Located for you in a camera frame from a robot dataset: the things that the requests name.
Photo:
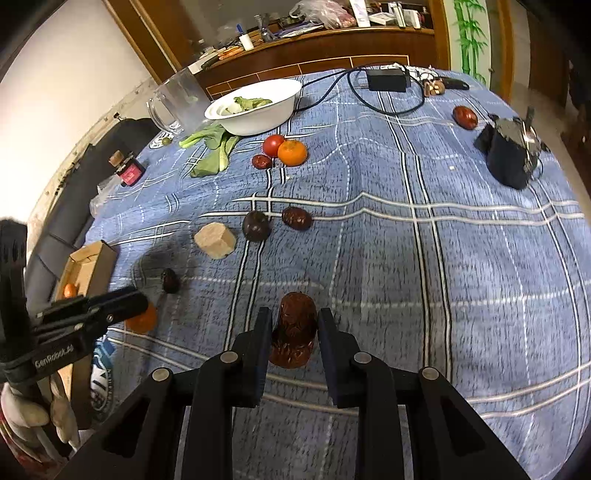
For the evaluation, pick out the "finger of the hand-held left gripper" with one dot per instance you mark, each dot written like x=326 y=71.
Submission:
x=127 y=307
x=92 y=301

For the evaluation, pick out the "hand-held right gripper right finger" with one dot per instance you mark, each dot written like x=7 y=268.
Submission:
x=334 y=364

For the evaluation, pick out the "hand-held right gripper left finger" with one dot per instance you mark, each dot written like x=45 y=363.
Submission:
x=261 y=360

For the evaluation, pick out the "orange mandarin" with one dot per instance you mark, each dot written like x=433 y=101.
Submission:
x=69 y=290
x=292 y=152
x=141 y=322

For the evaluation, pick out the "cardboard box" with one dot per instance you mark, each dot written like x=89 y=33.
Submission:
x=97 y=267

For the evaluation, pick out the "large red date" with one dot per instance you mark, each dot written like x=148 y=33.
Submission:
x=295 y=318

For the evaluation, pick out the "person's left hand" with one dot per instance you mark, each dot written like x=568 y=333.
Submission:
x=25 y=410

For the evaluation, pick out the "dark brown date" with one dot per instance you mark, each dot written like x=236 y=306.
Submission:
x=170 y=280

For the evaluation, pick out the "blue white printed cloth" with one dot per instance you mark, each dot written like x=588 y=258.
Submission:
x=99 y=374

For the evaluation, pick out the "black sofa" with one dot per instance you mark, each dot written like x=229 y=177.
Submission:
x=69 y=212

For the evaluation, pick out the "clear plastic wrapper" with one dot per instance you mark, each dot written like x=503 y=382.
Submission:
x=105 y=196

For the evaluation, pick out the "small beige cake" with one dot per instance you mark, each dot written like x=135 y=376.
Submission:
x=214 y=240

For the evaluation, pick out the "blue plaid tablecloth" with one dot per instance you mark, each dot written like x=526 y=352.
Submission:
x=415 y=277

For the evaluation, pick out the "dark purple plum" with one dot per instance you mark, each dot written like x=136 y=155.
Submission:
x=256 y=226

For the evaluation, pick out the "dark jar with pink label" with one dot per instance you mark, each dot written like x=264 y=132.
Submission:
x=130 y=171

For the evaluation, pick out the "green bok choy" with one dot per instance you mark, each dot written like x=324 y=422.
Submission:
x=203 y=134
x=214 y=159

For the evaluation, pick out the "clear plastic pitcher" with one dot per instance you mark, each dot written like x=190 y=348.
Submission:
x=182 y=99

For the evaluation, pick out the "red tomato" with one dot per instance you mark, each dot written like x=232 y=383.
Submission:
x=274 y=144

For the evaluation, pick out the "white bowl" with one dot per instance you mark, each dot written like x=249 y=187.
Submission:
x=258 y=120

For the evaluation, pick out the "green leaves in bowl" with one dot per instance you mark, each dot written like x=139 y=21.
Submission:
x=251 y=104

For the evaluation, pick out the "black pouch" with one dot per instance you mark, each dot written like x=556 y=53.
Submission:
x=505 y=161

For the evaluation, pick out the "small brown trinket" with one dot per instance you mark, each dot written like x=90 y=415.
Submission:
x=433 y=88

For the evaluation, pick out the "white bottle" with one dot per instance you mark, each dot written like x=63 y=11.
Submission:
x=246 y=39

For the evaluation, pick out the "black oblong object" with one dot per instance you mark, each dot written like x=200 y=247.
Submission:
x=455 y=84

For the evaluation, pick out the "metal cup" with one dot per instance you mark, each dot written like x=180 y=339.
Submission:
x=265 y=30

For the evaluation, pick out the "wooden counter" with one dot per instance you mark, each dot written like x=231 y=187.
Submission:
x=323 y=50

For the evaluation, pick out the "pink plastic bag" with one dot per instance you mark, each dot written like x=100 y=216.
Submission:
x=323 y=11

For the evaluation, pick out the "white and blue carton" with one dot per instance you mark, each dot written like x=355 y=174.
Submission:
x=359 y=11

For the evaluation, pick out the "white boxes on counter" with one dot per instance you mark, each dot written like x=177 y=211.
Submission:
x=397 y=14

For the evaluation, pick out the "bamboo wall sticker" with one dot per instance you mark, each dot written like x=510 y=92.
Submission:
x=471 y=41

